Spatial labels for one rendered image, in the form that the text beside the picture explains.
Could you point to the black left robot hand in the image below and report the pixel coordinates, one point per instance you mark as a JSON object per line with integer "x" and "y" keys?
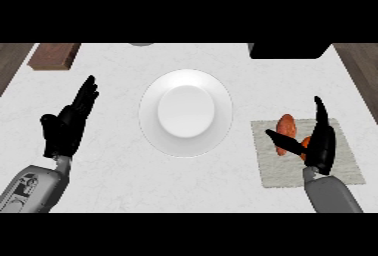
{"x": 68, "y": 123}

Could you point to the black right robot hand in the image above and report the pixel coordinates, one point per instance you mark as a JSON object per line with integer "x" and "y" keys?
{"x": 322, "y": 143}

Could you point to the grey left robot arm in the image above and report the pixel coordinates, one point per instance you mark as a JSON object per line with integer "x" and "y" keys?
{"x": 34, "y": 190}

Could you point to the pale grey placemat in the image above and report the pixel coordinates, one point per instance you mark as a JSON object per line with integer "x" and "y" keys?
{"x": 275, "y": 166}

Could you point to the white round plate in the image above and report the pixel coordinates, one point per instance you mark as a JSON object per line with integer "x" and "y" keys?
{"x": 185, "y": 112}

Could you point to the brown wooden block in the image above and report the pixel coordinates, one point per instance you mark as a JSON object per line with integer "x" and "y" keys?
{"x": 53, "y": 56}

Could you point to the small grey object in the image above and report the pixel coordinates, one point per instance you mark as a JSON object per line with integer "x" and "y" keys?
{"x": 141, "y": 44}

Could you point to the black appliance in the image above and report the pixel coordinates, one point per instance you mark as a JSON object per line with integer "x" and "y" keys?
{"x": 288, "y": 50}

